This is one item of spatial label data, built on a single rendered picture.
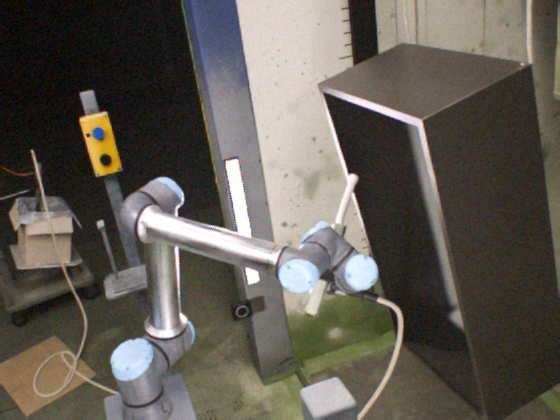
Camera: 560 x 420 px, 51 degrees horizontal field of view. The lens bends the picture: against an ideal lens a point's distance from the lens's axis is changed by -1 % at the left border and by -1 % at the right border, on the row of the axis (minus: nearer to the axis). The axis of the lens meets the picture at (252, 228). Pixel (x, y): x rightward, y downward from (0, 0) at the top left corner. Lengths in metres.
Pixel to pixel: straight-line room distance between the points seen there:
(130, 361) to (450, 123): 1.26
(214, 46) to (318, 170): 0.74
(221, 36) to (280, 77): 0.31
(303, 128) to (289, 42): 0.38
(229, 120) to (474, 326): 1.28
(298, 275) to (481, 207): 0.59
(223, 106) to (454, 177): 1.16
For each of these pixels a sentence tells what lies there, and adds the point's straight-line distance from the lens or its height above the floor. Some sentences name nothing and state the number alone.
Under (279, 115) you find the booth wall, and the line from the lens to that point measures 2.59.
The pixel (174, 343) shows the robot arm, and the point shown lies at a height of 0.86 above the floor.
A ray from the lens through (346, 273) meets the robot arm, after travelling 1.56.
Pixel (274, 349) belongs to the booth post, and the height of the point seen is 0.21.
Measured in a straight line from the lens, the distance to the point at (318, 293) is 1.88.
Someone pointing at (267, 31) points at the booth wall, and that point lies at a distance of 2.52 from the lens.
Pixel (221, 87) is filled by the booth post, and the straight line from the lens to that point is 2.49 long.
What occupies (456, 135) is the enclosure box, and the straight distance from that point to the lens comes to 1.63.
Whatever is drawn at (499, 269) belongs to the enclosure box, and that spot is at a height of 1.10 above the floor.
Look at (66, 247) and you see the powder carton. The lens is 4.19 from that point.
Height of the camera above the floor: 2.09
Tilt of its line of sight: 26 degrees down
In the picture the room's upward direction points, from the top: 10 degrees counter-clockwise
